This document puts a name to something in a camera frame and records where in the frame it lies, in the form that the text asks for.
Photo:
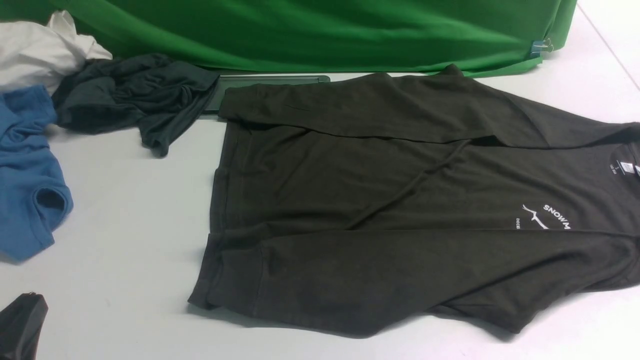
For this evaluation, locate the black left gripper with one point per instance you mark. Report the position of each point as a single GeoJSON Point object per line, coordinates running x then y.
{"type": "Point", "coordinates": [21, 325]}

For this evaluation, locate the blue t-shirt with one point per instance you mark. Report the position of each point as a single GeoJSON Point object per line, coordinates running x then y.
{"type": "Point", "coordinates": [34, 197]}

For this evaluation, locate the dark teal crumpled garment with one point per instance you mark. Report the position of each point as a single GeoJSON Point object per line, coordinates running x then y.
{"type": "Point", "coordinates": [160, 96]}

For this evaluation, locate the white crumpled garment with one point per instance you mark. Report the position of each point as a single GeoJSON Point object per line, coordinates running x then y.
{"type": "Point", "coordinates": [35, 54]}

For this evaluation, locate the green backdrop cloth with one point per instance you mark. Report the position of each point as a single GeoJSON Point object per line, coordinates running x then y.
{"type": "Point", "coordinates": [481, 37]}

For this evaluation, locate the blue binder clip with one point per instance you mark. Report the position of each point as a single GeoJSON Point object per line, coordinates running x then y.
{"type": "Point", "coordinates": [539, 47]}

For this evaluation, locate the silver table cable hatch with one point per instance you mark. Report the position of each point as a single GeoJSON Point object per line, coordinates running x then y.
{"type": "Point", "coordinates": [239, 81]}

